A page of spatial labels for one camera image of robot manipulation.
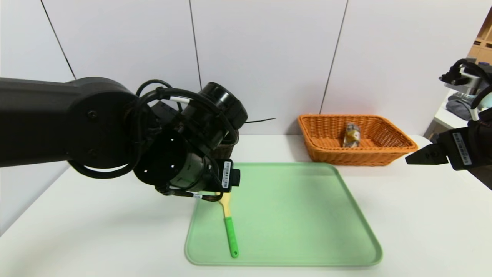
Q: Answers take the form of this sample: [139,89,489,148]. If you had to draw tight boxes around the dark brown wicker basket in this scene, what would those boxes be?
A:
[213,130,239,159]

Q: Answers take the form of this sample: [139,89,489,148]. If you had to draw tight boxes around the grey black pouch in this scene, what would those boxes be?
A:
[446,94,477,120]

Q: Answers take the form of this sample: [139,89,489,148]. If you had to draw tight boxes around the white side table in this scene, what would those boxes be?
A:
[434,90,492,129]

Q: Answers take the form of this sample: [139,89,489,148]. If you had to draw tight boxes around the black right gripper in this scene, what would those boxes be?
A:
[405,119,492,171]

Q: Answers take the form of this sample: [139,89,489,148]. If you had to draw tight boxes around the orange wicker basket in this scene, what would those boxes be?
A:
[298,114,419,167]

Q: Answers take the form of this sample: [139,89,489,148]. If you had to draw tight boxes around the light green plastic tray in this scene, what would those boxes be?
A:
[185,162,383,267]

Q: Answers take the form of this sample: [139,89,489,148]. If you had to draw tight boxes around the plastic brown snack roll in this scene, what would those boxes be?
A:
[343,122,362,148]

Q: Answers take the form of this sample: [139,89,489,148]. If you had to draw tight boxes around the wooden shelf unit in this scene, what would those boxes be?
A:
[465,8,492,64]

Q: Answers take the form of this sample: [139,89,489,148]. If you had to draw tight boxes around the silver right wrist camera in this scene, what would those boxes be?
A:
[439,58,492,97]

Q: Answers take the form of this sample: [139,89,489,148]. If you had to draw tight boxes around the yellow spoon with green handle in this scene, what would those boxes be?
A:
[219,192,239,258]

